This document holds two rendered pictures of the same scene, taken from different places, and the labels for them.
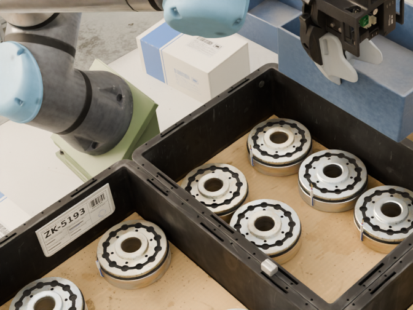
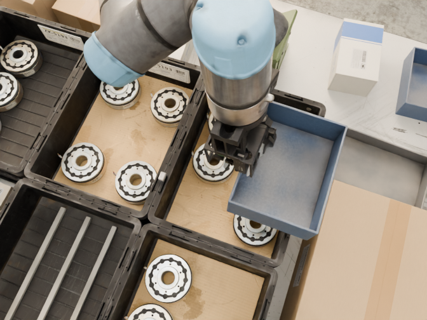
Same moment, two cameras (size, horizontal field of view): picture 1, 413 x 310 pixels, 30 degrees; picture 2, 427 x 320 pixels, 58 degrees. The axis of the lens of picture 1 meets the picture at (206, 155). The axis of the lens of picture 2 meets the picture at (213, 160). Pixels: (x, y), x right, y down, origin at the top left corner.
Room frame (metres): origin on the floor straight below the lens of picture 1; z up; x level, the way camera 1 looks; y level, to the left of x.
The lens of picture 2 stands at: (0.53, -0.34, 1.75)
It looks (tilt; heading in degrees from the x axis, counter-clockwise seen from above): 70 degrees down; 57
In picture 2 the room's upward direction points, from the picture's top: 1 degrees counter-clockwise
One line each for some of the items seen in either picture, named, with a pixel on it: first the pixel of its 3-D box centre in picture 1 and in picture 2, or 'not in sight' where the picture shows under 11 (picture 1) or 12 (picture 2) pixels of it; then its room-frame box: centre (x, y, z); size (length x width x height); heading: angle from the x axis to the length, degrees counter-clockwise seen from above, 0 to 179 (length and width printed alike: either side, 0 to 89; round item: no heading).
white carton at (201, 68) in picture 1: (193, 57); (355, 57); (1.27, 0.00, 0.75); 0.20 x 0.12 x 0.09; 42
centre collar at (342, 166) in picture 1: (332, 171); not in sight; (0.79, -0.18, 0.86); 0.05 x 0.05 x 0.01
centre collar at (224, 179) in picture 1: (213, 185); not in sight; (0.79, 0.00, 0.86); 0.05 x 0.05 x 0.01
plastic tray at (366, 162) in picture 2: not in sight; (373, 174); (1.07, -0.31, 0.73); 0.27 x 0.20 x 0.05; 122
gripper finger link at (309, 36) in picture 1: (320, 29); not in sight; (0.69, -0.14, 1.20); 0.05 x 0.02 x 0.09; 123
